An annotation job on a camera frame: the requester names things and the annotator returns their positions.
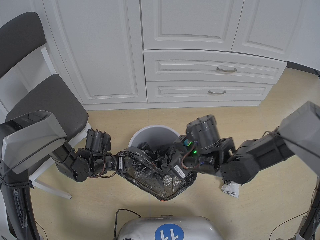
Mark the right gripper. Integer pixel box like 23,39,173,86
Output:
164,154,222,179

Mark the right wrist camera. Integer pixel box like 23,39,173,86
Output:
174,135,199,157

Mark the black cable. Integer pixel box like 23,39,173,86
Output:
271,211,309,240
114,208,142,240

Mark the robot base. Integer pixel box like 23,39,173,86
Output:
117,215,223,240

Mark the white wardrobe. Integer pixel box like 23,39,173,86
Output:
30,0,288,111

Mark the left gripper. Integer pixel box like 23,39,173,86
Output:
89,154,132,178

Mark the white chair with grey seat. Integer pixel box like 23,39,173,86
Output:
0,11,92,199

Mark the black plastic bag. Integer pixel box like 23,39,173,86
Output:
115,142,198,202

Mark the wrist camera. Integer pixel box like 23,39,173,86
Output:
101,133,112,157
174,135,199,157

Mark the white printed paper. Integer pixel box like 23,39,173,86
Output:
221,180,240,198

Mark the white trash bin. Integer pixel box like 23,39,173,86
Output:
128,125,180,159

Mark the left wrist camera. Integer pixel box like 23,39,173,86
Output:
101,133,112,157

